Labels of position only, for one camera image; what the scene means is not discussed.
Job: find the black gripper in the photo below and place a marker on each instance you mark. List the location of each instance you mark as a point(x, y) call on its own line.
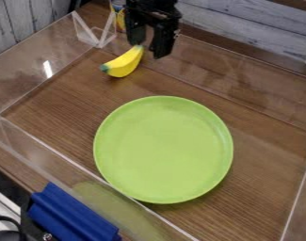
point(160, 13)

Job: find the yellow toy banana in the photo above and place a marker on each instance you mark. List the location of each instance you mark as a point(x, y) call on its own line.
point(121, 66)

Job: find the green round plate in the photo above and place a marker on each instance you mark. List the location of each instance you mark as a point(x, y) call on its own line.
point(164, 149)

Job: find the yellow labelled tin can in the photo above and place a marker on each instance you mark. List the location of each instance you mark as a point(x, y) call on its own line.
point(117, 6)

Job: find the blue plastic clamp block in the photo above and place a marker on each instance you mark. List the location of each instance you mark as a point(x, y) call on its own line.
point(67, 218)

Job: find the clear acrylic enclosure wall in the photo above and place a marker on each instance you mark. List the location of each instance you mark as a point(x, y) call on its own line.
point(57, 96)

